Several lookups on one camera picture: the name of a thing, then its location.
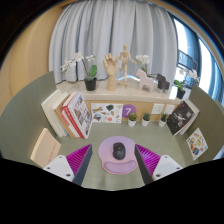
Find black cover book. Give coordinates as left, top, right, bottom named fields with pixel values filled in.
left=165, top=98, right=200, bottom=136

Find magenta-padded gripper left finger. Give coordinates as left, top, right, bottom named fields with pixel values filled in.
left=43, top=143, right=94, bottom=186

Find pale pink wooden horse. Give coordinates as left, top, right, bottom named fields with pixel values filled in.
left=135, top=68, right=156, bottom=93

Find purple mouse pad with wrist rest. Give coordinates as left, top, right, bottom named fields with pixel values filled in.
left=97, top=135, right=139, bottom=176

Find beige book with red text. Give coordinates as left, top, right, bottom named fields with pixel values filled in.
left=29, top=127, right=62, bottom=169

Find black computer mouse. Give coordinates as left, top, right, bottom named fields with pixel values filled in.
left=112, top=142, right=126, bottom=161

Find white sticker sheet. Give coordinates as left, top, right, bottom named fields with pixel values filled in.
left=90, top=102, right=124, bottom=124

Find white orchid in black pot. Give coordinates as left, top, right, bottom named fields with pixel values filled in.
left=60, top=51, right=98, bottom=92
left=173, top=68, right=200, bottom=100

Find thin white book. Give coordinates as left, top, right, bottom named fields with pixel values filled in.
left=49, top=92, right=71, bottom=138

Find purple round number sticker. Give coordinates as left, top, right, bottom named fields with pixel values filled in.
left=121, top=104, right=138, bottom=119

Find tan brown book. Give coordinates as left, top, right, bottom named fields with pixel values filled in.
left=54, top=94, right=79, bottom=139

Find wooden artist mannequin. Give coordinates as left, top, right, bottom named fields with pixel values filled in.
left=118, top=44, right=138, bottom=88

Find grey curtain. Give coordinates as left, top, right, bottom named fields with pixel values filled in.
left=48, top=0, right=179, bottom=84

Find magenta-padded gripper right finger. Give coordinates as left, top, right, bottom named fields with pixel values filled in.
left=134, top=143, right=184, bottom=186

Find black wooden horse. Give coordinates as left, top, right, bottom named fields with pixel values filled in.
left=155, top=73, right=171, bottom=93

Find white orchid plant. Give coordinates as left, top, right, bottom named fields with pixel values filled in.
left=135, top=54, right=156, bottom=79

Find colourful sticker card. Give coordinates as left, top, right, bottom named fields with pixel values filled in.
left=185, top=127, right=209, bottom=161

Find small succulent in white pot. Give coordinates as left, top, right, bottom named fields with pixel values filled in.
left=158, top=113, right=169, bottom=128
left=141, top=112, right=152, bottom=127
left=127, top=112, right=138, bottom=128

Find white book with red spine stripe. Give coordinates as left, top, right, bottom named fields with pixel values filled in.
left=60, top=99, right=83, bottom=139

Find white wall socket plate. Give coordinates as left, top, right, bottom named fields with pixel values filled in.
left=163, top=104, right=176, bottom=115
left=151, top=103, right=165, bottom=115

